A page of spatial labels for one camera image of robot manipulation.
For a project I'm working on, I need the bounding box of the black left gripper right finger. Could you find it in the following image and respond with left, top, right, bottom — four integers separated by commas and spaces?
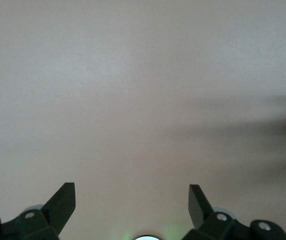
182, 184, 286, 240

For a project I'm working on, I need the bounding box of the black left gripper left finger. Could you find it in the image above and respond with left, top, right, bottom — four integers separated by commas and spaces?
0, 182, 76, 240

